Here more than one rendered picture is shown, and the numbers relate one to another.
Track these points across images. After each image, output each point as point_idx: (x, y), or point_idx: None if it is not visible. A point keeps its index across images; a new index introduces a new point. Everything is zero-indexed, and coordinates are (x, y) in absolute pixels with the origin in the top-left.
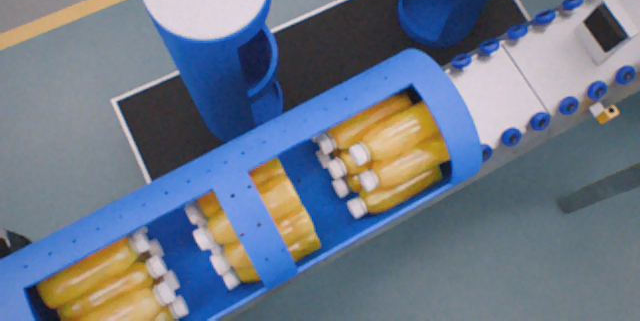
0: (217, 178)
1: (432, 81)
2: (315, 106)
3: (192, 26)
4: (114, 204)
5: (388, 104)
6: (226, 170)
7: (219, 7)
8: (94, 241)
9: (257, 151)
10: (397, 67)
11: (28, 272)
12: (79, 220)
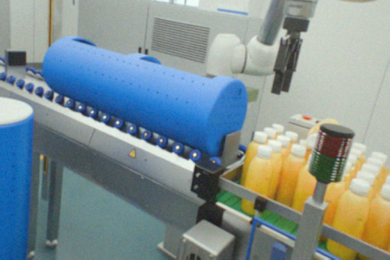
0: (133, 58)
1: (69, 37)
2: (86, 56)
3: (23, 110)
4: (157, 85)
5: None
6: (128, 58)
7: (6, 105)
8: (179, 72)
9: (115, 56)
10: (61, 45)
11: (205, 81)
12: (170, 93)
